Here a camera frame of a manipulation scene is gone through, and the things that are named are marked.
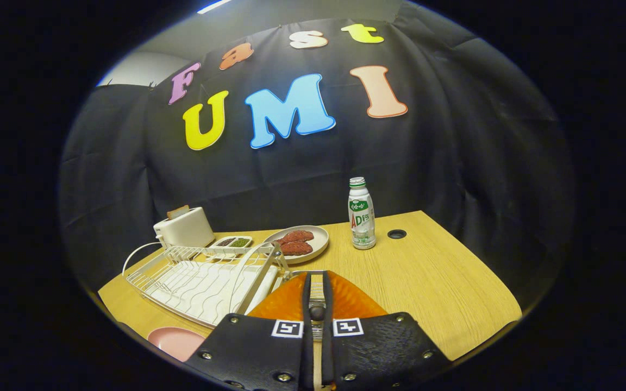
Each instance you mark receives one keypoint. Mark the pink plate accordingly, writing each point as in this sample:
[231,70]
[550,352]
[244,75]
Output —
[174,342]

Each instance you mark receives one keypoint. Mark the brown toast slice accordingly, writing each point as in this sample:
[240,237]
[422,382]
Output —
[178,212]

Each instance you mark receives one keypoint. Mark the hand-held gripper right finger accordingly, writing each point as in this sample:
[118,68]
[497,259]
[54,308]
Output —
[327,293]

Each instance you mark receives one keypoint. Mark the white toaster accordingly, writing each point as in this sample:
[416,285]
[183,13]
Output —
[188,228]

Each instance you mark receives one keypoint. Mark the ceiling light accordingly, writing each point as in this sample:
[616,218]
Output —
[214,6]

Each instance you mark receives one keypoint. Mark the white drink bottle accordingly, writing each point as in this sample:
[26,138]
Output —
[362,217]

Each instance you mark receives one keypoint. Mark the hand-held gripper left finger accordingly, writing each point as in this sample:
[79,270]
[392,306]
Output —
[307,304]

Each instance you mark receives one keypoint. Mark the beige round plate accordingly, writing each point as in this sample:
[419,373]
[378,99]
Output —
[321,239]

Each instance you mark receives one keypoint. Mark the white ribbed drip tray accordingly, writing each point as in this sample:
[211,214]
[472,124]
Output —
[204,293]

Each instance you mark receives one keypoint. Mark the red meat piece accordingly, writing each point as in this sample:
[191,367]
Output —
[298,236]
[295,248]

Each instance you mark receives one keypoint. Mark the white divided tray with beans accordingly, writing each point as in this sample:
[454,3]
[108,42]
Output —
[231,243]

